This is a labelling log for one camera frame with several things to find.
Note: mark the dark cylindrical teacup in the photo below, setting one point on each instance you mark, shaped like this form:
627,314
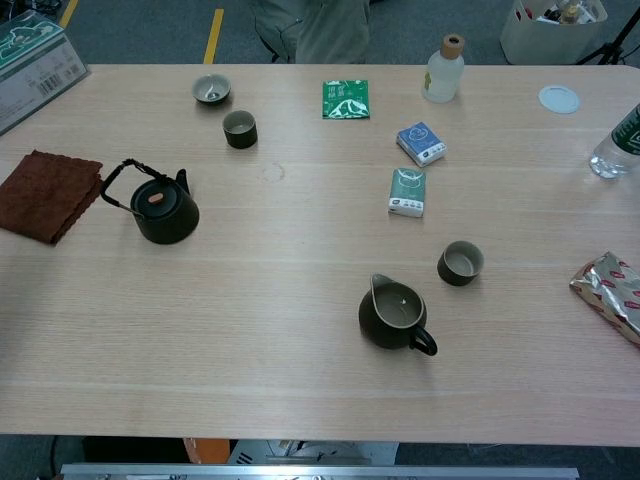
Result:
240,139
452,275

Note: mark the white robot base unit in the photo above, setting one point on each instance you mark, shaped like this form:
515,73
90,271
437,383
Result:
310,452

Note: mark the grey shallow tea bowl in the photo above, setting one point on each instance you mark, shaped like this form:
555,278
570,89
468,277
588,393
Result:
200,94

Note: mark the green tissue pack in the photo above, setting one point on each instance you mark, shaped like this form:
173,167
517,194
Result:
407,190

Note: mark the blue tissue pack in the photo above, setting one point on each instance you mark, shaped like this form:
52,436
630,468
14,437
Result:
420,140

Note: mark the green tea packet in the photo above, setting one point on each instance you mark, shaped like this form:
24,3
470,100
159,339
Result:
345,100

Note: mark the frosted bottle with wooden cap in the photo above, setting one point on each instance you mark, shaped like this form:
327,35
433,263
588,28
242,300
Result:
442,75

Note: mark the person in grey trousers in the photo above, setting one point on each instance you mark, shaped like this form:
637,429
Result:
330,30

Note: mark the orange object under table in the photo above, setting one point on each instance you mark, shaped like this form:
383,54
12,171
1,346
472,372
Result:
210,450

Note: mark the white round table grommet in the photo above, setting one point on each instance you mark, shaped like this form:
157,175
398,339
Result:
559,99

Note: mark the brown folded cloth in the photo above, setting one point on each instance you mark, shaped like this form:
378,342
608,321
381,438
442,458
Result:
45,195

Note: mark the silver foil snack bag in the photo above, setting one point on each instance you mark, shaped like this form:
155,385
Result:
610,295

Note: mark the white storage bin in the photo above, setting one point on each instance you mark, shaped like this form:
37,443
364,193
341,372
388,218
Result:
550,40

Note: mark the clear bottle with green label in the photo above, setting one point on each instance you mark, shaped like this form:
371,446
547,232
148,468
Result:
620,145

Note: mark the green printed cardboard box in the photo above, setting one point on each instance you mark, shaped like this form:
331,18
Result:
30,85

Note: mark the aluminium rail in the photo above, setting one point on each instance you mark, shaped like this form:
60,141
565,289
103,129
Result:
320,472

